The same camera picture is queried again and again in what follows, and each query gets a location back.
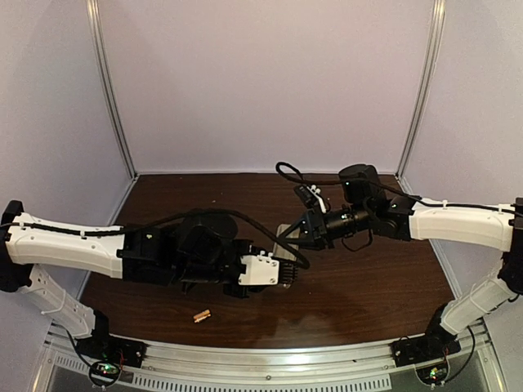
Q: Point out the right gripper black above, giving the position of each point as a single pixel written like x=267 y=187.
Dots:
x=316 y=227

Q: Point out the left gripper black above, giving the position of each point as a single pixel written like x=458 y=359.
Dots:
x=243 y=290

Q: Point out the white remote control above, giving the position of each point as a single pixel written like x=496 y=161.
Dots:
x=282 y=249

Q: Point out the orange AA battery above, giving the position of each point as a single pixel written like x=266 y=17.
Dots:
x=201 y=317
x=205 y=311

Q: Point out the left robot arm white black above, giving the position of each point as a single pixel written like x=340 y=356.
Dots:
x=199 y=249

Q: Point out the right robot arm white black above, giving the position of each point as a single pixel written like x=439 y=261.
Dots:
x=380 y=210

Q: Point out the left circuit board with LED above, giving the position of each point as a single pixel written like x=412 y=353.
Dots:
x=103 y=374

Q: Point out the circuit board with led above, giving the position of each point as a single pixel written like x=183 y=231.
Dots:
x=103 y=374
x=433 y=374

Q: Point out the right circuit board with LED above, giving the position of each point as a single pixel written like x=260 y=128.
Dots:
x=433 y=374

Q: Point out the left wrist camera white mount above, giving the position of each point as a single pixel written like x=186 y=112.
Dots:
x=264 y=270

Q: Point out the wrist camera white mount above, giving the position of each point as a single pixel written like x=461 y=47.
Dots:
x=264 y=270
x=310 y=196

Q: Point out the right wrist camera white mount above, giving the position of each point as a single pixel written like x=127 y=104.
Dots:
x=310 y=196

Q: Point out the aluminium front rail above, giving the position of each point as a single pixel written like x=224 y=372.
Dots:
x=360 y=367

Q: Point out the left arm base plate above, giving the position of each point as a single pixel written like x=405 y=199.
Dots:
x=113 y=349

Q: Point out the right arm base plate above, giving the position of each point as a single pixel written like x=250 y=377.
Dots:
x=420 y=349

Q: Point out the right aluminium frame post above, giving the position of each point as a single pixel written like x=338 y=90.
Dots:
x=437 y=25

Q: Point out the aluminium frame post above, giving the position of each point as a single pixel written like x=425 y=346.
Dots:
x=94 y=18
x=437 y=25

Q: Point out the left aluminium frame post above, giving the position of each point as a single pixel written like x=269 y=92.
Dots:
x=94 y=18

